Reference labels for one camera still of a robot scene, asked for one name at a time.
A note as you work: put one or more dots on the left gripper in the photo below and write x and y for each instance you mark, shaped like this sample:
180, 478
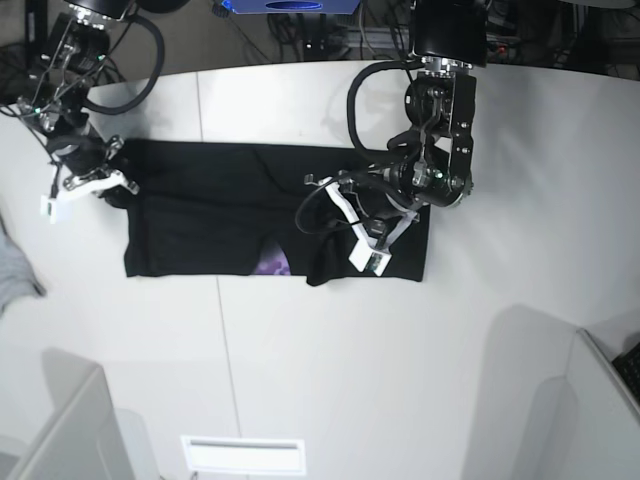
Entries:
367, 190

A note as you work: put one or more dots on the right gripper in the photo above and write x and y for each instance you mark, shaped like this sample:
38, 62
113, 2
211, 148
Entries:
85, 164

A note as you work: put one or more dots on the black T-shirt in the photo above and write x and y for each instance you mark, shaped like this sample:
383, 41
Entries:
229, 209

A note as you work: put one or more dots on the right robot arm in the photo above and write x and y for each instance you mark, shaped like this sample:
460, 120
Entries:
56, 108

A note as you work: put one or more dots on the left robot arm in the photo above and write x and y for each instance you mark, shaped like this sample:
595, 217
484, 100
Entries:
429, 164

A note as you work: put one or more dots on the grey cloth at left edge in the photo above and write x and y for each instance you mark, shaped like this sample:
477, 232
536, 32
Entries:
18, 277

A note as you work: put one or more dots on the black panel at left top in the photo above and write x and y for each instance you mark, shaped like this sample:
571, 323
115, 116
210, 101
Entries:
35, 28

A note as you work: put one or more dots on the blue box at top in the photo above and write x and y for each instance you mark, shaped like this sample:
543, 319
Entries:
254, 7

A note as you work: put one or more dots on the black keyboard at right edge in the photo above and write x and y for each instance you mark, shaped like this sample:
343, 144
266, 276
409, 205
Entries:
628, 367

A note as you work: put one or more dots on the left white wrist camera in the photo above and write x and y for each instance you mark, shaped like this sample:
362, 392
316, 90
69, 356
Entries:
370, 260

